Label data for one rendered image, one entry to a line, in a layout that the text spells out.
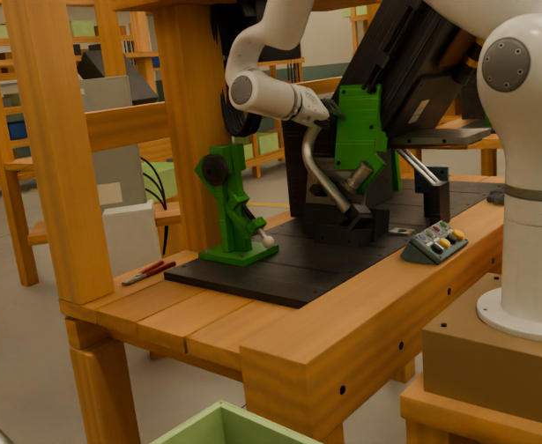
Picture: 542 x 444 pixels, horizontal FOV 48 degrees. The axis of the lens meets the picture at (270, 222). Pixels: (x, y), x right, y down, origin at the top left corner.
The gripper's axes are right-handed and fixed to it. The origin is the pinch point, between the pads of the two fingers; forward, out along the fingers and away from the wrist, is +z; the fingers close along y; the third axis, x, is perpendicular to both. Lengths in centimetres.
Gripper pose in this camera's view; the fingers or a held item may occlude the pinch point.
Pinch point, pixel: (326, 113)
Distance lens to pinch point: 156.1
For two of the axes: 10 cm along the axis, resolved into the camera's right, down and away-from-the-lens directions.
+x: -6.1, 6.3, 4.9
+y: -4.8, -7.8, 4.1
